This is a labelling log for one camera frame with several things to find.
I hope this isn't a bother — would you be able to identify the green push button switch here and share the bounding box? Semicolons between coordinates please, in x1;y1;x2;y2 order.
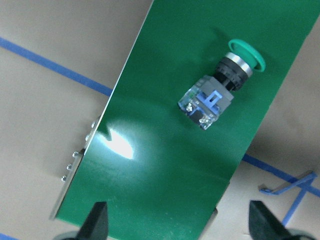
177;39;266;130

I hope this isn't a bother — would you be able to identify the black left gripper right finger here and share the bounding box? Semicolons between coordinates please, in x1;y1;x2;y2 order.
249;200;292;240

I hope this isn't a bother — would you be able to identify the green conveyor belt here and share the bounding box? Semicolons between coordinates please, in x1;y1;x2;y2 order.
56;0;320;240

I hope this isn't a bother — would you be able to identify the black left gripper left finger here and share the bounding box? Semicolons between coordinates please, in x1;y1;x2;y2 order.
75;201;108;240

